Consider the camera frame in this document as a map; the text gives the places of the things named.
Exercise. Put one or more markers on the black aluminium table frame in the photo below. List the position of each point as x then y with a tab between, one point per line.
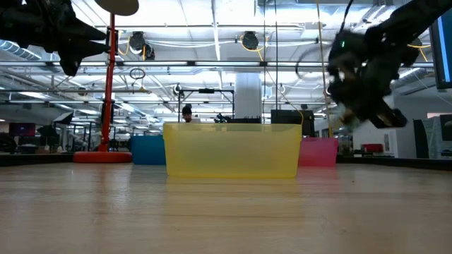
406	163

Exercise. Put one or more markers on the black metal frame rig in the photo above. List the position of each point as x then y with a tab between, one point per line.
206	90

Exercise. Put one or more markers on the yellow translucent plastic bin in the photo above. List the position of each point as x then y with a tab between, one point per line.
231	151

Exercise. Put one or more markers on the black equipment box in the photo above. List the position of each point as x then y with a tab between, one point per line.
291	121

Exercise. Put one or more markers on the black studio softbox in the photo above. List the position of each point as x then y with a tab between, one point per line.
64	118

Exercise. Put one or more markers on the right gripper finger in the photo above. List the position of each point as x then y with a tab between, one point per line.
388	118
359	113

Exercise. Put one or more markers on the red desk lamp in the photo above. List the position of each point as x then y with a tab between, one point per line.
102	157

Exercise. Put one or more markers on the pink plastic bin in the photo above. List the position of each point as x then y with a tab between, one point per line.
318	152

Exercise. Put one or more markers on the long ceiling light bar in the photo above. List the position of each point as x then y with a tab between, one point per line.
226	63

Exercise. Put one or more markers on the silver ventilation duct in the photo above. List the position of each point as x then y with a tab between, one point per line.
409	75

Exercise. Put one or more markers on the computer monitor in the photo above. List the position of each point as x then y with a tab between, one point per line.
443	53

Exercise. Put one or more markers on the person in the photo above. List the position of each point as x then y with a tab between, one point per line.
186	110

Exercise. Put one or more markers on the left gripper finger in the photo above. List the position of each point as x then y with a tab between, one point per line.
76	35
72	58

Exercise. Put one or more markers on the red case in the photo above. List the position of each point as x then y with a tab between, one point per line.
371	147

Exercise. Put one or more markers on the black low rack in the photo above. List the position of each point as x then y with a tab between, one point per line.
243	120

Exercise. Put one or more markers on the white building column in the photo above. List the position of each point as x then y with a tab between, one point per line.
248	95

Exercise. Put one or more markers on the blue plastic bin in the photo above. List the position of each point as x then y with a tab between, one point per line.
148	150

